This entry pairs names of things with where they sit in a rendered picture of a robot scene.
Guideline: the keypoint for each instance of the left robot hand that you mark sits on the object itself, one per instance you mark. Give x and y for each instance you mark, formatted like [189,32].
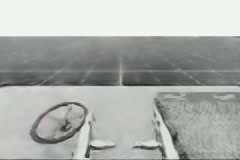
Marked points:
[102,144]

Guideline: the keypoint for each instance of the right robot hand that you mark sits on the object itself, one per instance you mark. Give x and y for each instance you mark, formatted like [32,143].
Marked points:
[147,144]

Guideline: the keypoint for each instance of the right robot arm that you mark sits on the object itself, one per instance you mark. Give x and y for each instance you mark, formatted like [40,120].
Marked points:
[167,140]

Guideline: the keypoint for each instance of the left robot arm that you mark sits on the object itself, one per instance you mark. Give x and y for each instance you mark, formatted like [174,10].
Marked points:
[82,140]

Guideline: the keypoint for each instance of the grey table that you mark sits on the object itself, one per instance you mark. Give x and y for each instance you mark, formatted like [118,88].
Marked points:
[125,111]

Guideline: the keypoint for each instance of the dark steering wheel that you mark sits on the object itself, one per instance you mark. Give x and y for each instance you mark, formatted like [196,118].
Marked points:
[65,127]

